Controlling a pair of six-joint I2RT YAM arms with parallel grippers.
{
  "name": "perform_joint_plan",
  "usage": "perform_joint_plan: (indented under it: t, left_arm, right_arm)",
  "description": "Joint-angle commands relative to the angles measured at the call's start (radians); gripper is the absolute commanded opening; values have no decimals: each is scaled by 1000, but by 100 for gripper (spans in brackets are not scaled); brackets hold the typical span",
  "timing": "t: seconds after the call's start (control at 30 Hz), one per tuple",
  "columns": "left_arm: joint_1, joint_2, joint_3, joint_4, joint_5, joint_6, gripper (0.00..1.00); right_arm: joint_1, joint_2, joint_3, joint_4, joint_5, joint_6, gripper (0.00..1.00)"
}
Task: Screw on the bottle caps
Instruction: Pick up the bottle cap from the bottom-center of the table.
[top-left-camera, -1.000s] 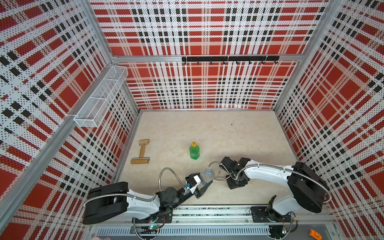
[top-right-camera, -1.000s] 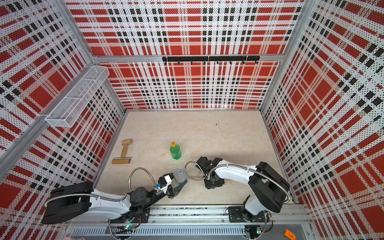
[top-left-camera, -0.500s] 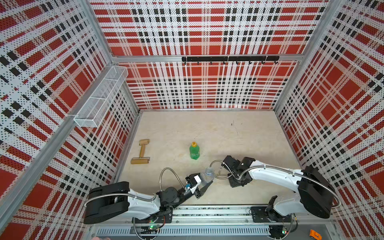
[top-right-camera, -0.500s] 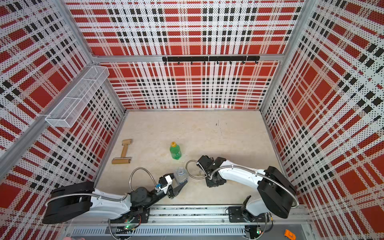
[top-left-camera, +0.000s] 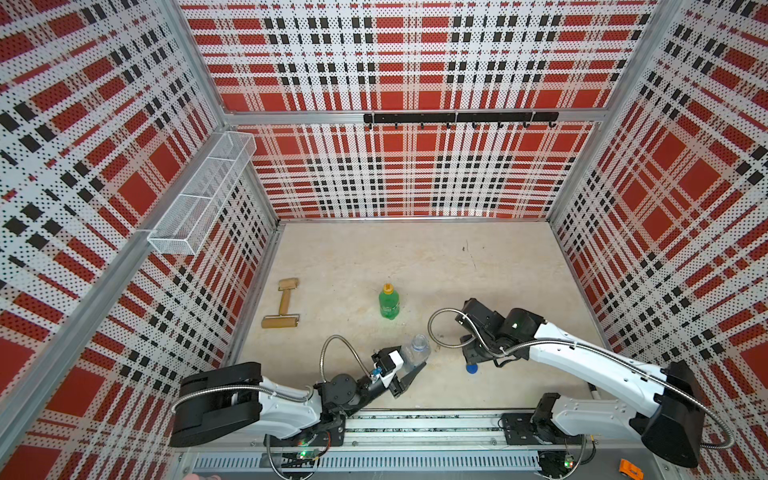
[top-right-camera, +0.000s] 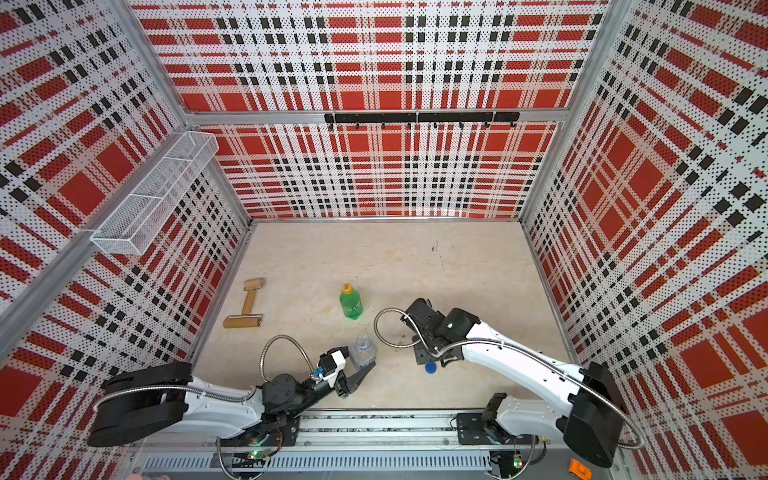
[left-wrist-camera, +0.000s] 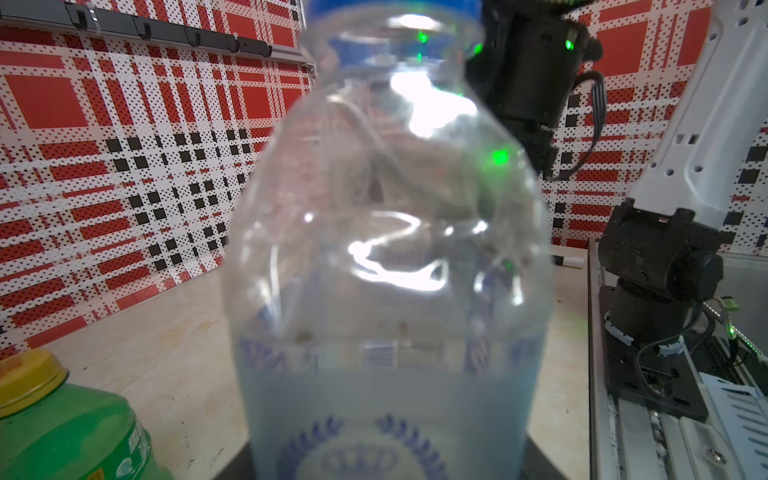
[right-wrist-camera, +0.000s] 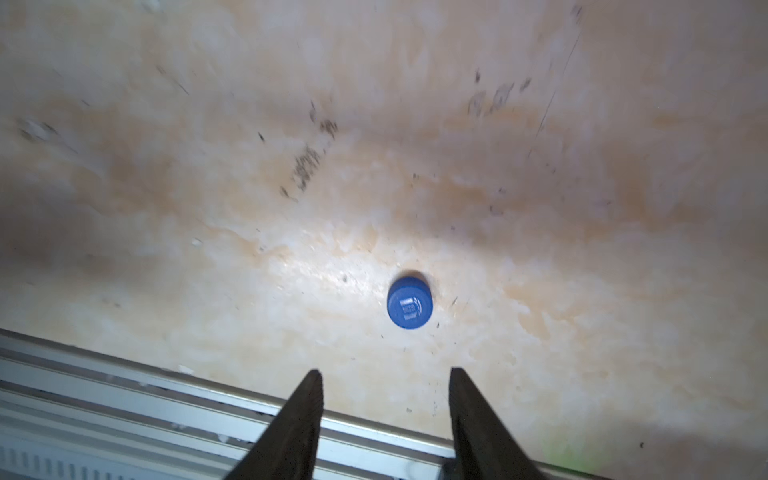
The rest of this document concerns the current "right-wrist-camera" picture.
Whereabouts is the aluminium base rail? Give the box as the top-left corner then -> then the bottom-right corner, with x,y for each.
0,328 -> 613,480

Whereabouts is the blue bottle cap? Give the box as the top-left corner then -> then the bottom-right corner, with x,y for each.
387,275 -> 434,330

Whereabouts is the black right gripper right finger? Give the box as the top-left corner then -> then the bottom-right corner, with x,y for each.
448,367 -> 546,480

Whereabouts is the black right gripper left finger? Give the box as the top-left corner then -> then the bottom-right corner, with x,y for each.
225,369 -> 324,480

